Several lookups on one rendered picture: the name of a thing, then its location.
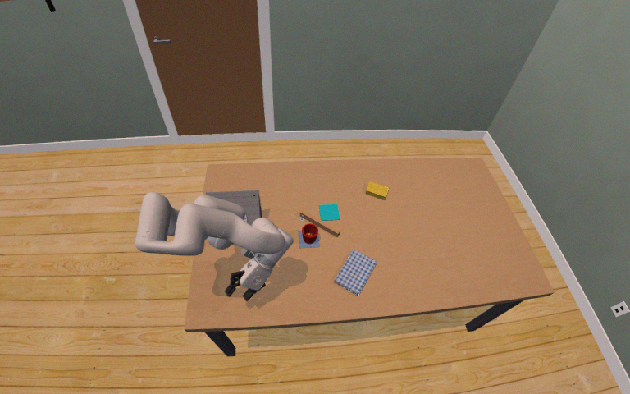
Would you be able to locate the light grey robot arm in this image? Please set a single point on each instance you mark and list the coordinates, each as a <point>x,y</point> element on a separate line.
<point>221,221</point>

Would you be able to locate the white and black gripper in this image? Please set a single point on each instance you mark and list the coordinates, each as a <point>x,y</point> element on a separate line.
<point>253,276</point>

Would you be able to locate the dark red cup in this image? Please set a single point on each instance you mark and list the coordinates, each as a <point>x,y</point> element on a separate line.
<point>310,229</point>

